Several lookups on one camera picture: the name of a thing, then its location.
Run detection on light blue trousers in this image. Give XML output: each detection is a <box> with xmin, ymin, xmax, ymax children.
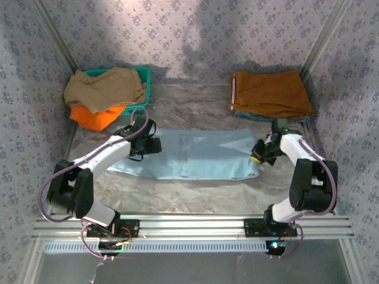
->
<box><xmin>107</xmin><ymin>127</ymin><xmax>261</xmax><ymax>180</ymax></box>

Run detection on folded brown trousers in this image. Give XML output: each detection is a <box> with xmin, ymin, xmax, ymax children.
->
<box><xmin>229</xmin><ymin>69</ymin><xmax>315</xmax><ymax>119</ymax></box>

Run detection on bright orange trousers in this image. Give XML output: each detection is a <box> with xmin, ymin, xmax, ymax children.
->
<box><xmin>69</xmin><ymin>105</ymin><xmax>127</xmax><ymax>133</ymax></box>

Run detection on khaki trousers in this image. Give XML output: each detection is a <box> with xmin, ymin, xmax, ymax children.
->
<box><xmin>64</xmin><ymin>67</ymin><xmax>148</xmax><ymax>114</ymax></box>

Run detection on folded blue jeans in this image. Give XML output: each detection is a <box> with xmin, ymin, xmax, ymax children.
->
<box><xmin>235</xmin><ymin>110</ymin><xmax>311</xmax><ymax>123</ymax></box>

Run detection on teal plastic basket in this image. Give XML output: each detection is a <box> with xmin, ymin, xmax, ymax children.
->
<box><xmin>84</xmin><ymin>66</ymin><xmax>152</xmax><ymax>116</ymax></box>

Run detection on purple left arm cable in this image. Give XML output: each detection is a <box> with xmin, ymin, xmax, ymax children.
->
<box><xmin>38</xmin><ymin>106</ymin><xmax>150</xmax><ymax>260</ymax></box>

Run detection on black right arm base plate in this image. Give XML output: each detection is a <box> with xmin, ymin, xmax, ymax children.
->
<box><xmin>243</xmin><ymin>218</ymin><xmax>298</xmax><ymax>237</ymax></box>

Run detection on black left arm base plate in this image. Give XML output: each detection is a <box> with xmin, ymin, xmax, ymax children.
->
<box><xmin>87</xmin><ymin>218</ymin><xmax>140</xmax><ymax>238</ymax></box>

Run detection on aluminium mounting rail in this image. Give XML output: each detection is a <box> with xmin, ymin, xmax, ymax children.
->
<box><xmin>33</xmin><ymin>214</ymin><xmax>355</xmax><ymax>241</ymax></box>

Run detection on white slotted cable duct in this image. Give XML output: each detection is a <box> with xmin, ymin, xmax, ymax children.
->
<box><xmin>44</xmin><ymin>240</ymin><xmax>267</xmax><ymax>254</ymax></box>

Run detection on aluminium frame post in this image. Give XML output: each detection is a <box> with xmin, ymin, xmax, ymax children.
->
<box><xmin>298</xmin><ymin>0</ymin><xmax>352</xmax><ymax>79</ymax></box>
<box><xmin>31</xmin><ymin>0</ymin><xmax>81</xmax><ymax>73</ymax></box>

